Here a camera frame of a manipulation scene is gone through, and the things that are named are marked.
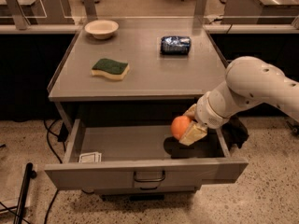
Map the grey background desk left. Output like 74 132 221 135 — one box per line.
0 0 74 25

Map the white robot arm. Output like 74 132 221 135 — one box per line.
178 56 299 146

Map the grey background desk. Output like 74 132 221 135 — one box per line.
221 0 299 24
0 0 74 25

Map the metal drawer handle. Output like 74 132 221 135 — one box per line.
134 171 165 183

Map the black cloth beside cabinet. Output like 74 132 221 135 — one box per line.
221 115 249 149

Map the green yellow sponge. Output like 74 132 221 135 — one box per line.
92 58 130 80

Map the white tag in drawer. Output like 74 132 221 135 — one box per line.
78 152 102 163

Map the black pole stand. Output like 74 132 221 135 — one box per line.
13 162 36 224

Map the grey background desk right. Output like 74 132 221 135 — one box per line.
221 0 299 24

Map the white ceramic bowl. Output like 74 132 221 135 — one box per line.
85 20 119 40

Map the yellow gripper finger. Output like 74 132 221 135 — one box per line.
178 121 207 146
184 104 196 119

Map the orange fruit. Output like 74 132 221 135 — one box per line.
170 116 192 140

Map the open grey top drawer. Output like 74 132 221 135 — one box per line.
45 119 248 195

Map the black floor cable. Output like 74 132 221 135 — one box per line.
42 119 67 224

